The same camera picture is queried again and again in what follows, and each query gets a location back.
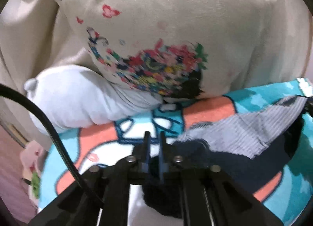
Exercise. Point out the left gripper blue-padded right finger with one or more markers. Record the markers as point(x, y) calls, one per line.
point(168, 159)

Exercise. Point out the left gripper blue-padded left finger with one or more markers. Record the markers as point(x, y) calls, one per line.
point(142, 154)

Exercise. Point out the turquoise cartoon fleece blanket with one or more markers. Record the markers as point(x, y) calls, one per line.
point(286, 194)

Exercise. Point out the navy striped pants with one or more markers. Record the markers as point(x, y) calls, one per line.
point(252, 148)

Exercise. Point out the cream floral butterfly pillow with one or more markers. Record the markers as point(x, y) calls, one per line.
point(173, 48)

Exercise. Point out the white pillow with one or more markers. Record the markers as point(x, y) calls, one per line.
point(73, 96)

